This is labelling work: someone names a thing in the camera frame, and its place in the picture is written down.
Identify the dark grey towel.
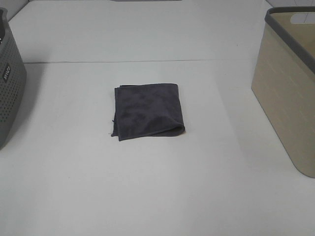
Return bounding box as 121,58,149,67
111,83,186,141

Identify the grey perforated plastic basket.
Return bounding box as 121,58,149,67
0,8,27,147

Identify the beige plastic laundry basket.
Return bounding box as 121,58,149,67
251,6,315,177

